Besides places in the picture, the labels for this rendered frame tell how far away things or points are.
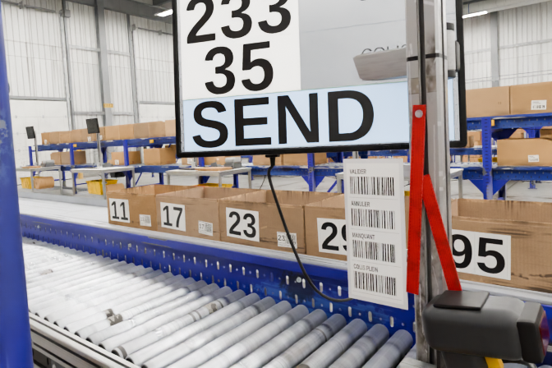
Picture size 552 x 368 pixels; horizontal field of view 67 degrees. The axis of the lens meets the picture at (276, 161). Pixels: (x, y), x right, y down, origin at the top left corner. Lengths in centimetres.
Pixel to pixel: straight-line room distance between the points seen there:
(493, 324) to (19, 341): 43
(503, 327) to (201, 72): 58
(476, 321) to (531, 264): 67
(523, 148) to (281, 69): 486
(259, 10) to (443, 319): 54
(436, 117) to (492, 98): 520
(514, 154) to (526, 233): 434
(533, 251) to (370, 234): 63
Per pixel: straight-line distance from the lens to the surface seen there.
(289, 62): 71
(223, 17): 77
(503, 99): 572
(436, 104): 54
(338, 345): 117
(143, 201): 200
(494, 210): 145
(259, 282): 152
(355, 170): 58
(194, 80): 77
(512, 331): 51
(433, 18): 56
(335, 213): 131
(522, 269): 118
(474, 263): 120
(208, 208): 167
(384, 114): 67
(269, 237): 148
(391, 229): 57
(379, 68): 67
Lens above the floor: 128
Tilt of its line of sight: 3 degrees down
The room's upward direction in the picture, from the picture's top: 3 degrees counter-clockwise
